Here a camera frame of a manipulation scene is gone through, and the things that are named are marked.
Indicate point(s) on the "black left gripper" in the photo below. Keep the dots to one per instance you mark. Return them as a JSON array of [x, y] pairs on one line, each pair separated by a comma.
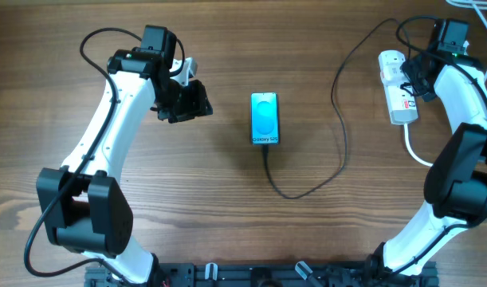
[[196, 106]]

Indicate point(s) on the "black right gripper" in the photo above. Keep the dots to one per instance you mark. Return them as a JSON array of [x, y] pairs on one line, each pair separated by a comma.
[[415, 76]]

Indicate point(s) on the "Galaxy S25 smartphone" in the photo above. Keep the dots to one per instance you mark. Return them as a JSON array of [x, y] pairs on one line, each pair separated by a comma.
[[264, 113]]

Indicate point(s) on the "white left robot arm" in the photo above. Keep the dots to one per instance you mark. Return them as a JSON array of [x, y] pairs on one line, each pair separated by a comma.
[[83, 208]]

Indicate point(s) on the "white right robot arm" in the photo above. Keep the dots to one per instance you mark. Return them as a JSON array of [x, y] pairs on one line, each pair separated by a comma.
[[455, 189]]

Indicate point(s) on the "white power strip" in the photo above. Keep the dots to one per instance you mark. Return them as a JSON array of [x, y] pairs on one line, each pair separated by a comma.
[[401, 104]]

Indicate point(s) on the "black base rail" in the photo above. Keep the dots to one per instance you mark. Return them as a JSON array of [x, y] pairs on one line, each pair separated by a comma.
[[345, 273]]

